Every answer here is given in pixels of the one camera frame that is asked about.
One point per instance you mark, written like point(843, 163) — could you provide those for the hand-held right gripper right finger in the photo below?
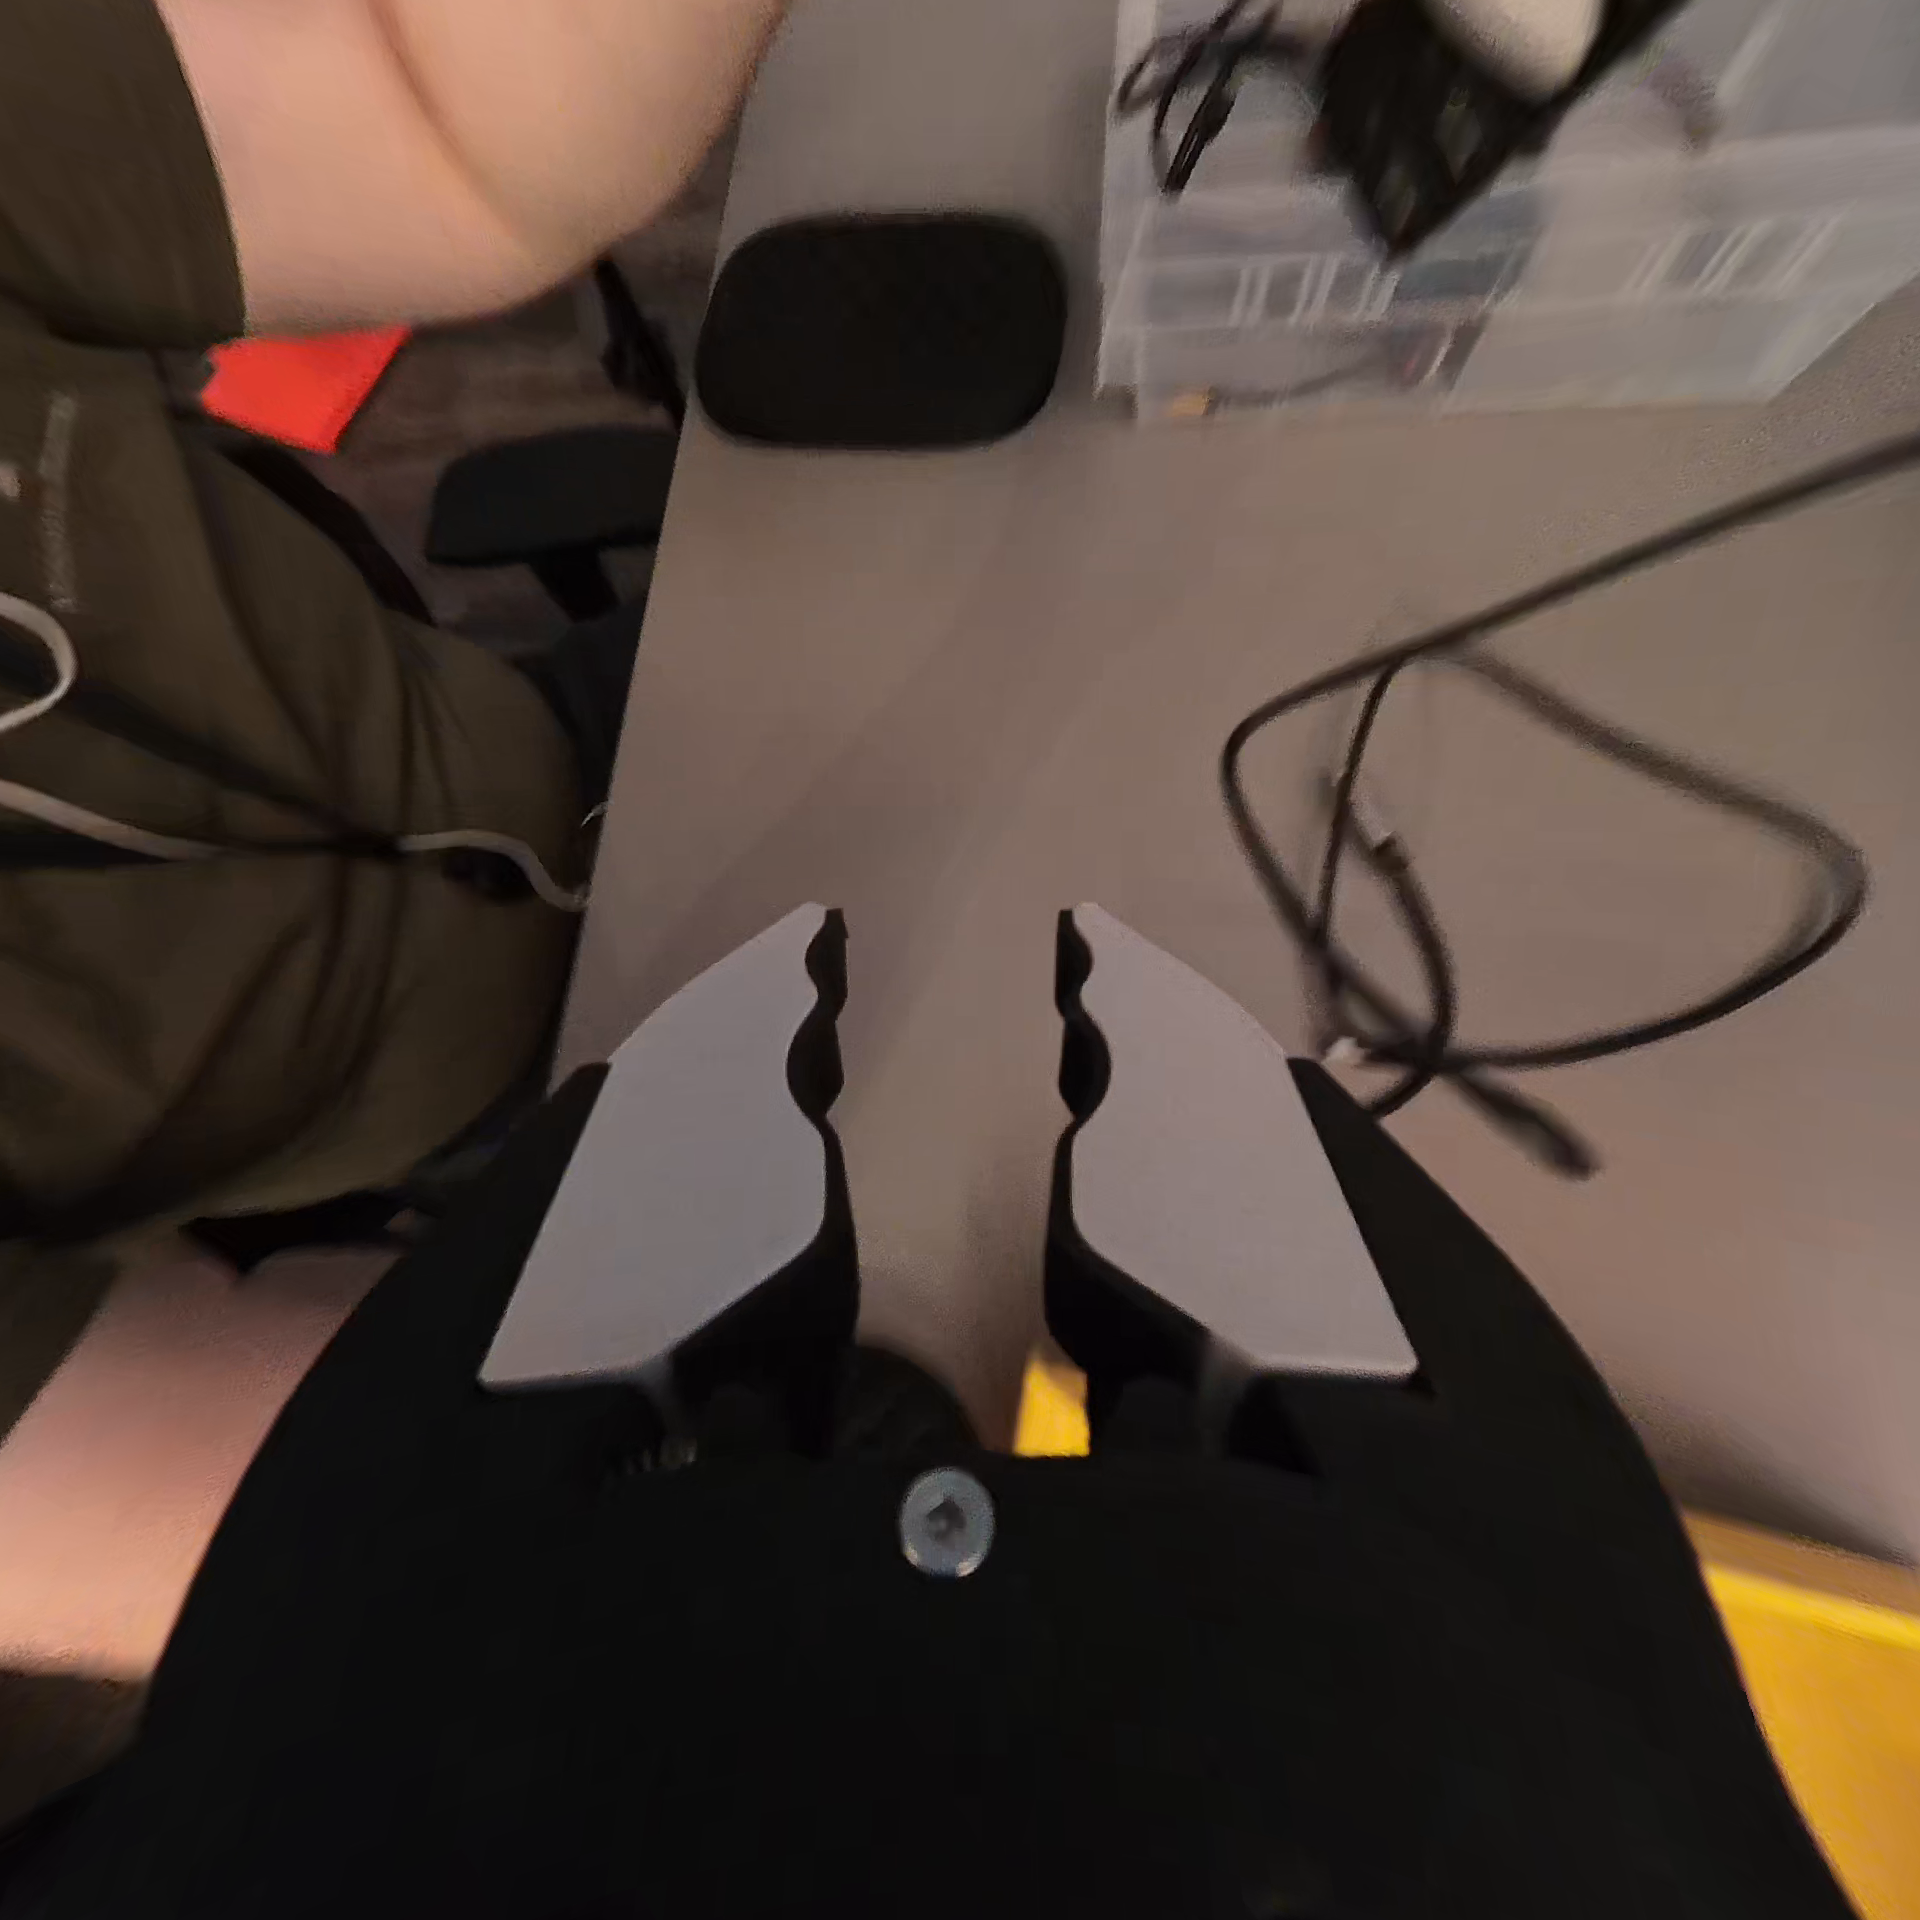
point(1232, 1201)

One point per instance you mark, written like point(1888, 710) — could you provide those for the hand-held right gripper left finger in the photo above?
point(677, 1201)

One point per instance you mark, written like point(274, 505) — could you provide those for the clear plastic bin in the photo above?
point(1682, 272)

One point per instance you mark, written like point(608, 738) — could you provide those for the yellow plastic bin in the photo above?
point(1831, 1712)

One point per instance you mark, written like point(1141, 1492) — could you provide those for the person's left forearm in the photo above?
point(452, 149)

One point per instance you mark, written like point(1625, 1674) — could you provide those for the black quilted cushion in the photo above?
point(886, 332)

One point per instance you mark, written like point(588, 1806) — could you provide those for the person's bare leg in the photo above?
point(180, 1472)

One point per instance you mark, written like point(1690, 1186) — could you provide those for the black chair base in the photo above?
point(558, 496)

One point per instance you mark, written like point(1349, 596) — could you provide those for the orange floor cone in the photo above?
point(303, 384)

